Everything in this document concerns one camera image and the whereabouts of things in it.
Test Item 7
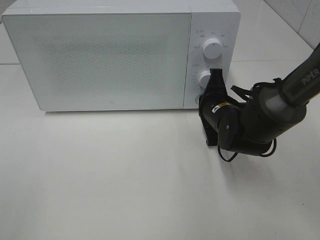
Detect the white microwave oven body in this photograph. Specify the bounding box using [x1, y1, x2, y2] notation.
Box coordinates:
[1, 0, 241, 112]

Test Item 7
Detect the white microwave door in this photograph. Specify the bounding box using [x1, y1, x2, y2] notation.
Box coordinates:
[3, 13, 191, 111]

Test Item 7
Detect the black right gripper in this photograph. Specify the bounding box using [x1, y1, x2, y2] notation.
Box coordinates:
[198, 68, 233, 120]

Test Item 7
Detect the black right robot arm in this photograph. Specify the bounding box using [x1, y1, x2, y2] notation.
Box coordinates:
[198, 46, 320, 162]

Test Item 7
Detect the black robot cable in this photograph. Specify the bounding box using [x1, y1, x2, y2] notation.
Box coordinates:
[216, 78, 278, 163]

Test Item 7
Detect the white microwave knob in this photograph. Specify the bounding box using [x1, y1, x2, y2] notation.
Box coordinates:
[196, 70, 211, 89]
[202, 36, 223, 60]

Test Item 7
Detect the round microwave door button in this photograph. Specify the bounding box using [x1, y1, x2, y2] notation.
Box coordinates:
[195, 95, 201, 105]

